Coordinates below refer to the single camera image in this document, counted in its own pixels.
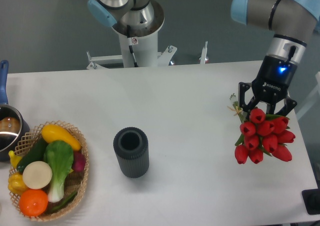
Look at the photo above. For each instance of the blue handled saucepan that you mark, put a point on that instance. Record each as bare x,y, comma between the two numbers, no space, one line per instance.
12,124

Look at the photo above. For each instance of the purple radish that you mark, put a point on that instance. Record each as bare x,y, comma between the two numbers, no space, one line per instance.
79,162

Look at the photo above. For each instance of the dark grey ribbed vase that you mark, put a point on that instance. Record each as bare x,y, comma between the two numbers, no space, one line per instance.
131,147

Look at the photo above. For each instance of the green cucumber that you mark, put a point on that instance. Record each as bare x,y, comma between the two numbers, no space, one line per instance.
36,153

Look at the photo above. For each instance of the black device at table edge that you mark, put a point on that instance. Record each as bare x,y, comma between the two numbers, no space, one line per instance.
311,199

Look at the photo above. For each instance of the yellow bell pepper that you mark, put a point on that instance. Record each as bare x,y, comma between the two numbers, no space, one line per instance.
16,184

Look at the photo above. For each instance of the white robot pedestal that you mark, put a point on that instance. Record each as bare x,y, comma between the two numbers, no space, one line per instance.
137,23

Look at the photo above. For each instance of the yellow squash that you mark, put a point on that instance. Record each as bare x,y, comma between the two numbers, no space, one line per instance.
53,132

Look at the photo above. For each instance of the green bok choy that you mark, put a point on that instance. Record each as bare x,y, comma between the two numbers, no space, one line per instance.
59,156

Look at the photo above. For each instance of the green chili pepper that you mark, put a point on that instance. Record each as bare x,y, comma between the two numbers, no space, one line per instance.
63,203

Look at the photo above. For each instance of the woven wicker basket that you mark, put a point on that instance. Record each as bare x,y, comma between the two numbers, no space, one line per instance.
75,181

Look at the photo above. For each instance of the cream round onion slice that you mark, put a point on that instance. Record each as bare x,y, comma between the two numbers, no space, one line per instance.
37,175

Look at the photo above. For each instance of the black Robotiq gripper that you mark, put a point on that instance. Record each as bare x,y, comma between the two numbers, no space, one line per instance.
270,86

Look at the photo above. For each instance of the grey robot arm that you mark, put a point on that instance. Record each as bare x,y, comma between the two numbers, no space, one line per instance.
293,22

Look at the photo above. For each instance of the yellow banana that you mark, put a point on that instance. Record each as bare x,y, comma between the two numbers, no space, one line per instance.
14,159

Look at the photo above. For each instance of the white stand frame right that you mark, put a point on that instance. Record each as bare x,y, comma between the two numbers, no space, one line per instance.
310,100

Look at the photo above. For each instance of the red tulip bouquet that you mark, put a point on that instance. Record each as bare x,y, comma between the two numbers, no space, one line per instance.
261,134

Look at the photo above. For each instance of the orange fruit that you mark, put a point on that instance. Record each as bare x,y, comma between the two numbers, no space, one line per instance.
33,202

